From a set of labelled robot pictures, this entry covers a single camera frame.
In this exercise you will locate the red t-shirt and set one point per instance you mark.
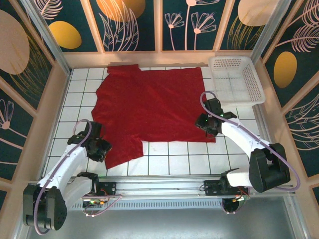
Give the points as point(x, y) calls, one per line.
point(149, 104)

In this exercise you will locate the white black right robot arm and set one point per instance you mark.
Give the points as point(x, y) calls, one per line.
point(244, 137)

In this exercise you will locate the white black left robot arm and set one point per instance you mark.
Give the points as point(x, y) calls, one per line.
point(67, 159)

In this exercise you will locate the white perforated plastic basket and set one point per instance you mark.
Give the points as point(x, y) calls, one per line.
point(249, 74)

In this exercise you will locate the grey metal sheet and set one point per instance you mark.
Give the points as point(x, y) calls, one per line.
point(162, 224)

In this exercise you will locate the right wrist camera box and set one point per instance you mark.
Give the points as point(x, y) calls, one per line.
point(213, 105)

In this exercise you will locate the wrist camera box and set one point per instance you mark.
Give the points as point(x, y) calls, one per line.
point(96, 129)
point(213, 105)

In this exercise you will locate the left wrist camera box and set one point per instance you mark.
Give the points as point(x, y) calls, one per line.
point(96, 129)

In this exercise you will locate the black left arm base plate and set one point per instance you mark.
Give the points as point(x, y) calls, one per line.
point(107, 186)

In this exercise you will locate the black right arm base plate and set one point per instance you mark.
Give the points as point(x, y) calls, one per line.
point(211, 186)

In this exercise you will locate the aluminium mounting rail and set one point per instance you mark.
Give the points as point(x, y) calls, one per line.
point(162, 185)

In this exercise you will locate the aluminium corner post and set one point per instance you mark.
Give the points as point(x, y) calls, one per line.
point(270, 30)
point(49, 37)

